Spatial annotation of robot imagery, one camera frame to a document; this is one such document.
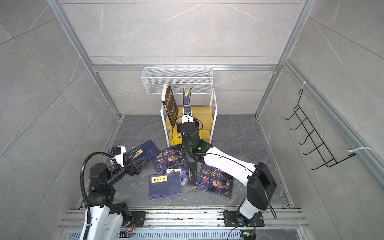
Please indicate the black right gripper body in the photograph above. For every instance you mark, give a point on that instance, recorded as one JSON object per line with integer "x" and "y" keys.
{"x": 182, "y": 128}

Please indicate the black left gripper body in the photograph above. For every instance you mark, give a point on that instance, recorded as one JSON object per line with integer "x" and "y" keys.
{"x": 131, "y": 172}

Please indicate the navy book yin-yang cover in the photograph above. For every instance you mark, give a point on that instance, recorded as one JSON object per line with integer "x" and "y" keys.
{"x": 143, "y": 153}

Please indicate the dark book pages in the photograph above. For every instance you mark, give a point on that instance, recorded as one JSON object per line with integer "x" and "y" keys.
{"x": 187, "y": 92}

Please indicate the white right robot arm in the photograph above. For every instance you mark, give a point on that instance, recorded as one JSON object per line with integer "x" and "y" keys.
{"x": 258, "y": 179}

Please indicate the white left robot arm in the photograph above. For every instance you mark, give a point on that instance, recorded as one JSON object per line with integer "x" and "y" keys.
{"x": 103, "y": 218}

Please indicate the white metal wooden shelf rack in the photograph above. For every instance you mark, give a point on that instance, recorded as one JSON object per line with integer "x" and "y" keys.
{"x": 204, "y": 118}

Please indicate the black yellow book on shelf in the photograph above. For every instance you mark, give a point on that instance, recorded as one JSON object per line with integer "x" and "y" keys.
{"x": 170, "y": 104}

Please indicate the dark portrait book left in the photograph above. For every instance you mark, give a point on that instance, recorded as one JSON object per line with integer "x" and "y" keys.
{"x": 169, "y": 158}

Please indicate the dark portrait book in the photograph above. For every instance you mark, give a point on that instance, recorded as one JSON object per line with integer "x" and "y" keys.
{"x": 169, "y": 158}
{"x": 213, "y": 180}

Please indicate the navy yellow-label front book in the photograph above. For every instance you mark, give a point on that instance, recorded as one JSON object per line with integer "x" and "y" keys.
{"x": 165, "y": 185}

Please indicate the black white-title book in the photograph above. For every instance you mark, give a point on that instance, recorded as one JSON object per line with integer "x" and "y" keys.
{"x": 188, "y": 173}

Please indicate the dark portrait book right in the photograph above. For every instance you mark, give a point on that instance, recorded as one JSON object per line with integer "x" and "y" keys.
{"x": 213, "y": 180}

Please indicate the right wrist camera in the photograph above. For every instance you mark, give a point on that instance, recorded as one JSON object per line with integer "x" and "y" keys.
{"x": 187, "y": 110}

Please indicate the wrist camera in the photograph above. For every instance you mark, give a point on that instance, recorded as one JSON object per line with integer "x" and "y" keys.
{"x": 187, "y": 110}
{"x": 117, "y": 154}

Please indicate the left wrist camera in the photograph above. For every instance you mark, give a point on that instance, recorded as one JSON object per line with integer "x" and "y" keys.
{"x": 117, "y": 154}

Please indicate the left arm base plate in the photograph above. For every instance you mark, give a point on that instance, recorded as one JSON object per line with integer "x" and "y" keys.
{"x": 136, "y": 220}

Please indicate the white mesh wall basket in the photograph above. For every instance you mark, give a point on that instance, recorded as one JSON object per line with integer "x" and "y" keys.
{"x": 200, "y": 79}

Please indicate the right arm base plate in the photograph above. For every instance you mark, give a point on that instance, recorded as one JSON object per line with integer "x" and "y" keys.
{"x": 236, "y": 219}

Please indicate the black wire hook rack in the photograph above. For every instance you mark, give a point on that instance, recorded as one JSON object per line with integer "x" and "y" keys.
{"x": 313, "y": 136}

